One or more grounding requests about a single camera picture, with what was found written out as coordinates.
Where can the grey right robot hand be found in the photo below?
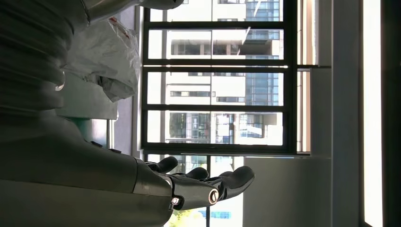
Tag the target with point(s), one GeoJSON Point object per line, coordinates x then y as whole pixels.
{"type": "Point", "coordinates": [78, 175]}

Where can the ribbed grey right arm sleeve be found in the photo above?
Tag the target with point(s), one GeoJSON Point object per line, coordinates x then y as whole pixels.
{"type": "Point", "coordinates": [28, 56]}

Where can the black window frame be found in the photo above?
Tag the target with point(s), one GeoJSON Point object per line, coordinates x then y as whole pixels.
{"type": "Point", "coordinates": [291, 78]}

